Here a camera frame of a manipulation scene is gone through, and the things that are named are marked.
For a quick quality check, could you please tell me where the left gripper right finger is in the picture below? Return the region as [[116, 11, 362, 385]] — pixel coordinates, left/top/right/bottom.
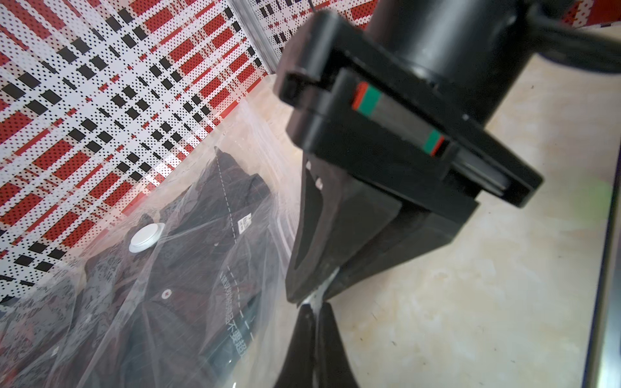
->
[[316, 302, 359, 388]]

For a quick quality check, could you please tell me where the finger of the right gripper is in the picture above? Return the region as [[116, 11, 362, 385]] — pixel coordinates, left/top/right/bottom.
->
[[286, 155, 402, 304], [323, 205, 459, 300]]

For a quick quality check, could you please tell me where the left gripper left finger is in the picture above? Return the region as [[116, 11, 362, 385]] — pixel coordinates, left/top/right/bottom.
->
[[273, 304, 315, 388]]

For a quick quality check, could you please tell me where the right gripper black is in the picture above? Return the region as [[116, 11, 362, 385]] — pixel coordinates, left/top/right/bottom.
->
[[275, 1, 543, 223]]

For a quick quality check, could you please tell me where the dark pinstriped shirt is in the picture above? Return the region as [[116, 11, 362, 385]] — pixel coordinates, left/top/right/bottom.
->
[[58, 150, 274, 387]]

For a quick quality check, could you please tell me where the clear plastic vacuum bag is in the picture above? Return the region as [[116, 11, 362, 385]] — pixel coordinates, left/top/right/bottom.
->
[[1, 103, 300, 387]]

